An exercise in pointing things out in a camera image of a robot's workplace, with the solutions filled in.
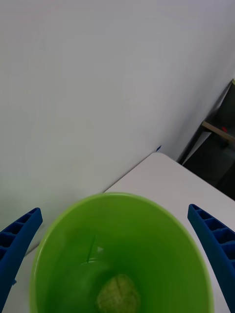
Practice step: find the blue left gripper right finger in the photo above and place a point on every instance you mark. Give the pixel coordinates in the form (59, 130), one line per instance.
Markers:
(219, 249)

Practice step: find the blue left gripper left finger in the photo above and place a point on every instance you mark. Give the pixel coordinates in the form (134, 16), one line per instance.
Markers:
(17, 244)

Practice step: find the yellow ball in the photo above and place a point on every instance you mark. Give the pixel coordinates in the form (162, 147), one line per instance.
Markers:
(118, 296)

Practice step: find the green plastic bin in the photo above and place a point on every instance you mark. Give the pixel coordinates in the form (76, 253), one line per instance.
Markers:
(159, 244)

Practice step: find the dark shelf rack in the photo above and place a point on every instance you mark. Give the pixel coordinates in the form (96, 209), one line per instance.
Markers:
(218, 156)

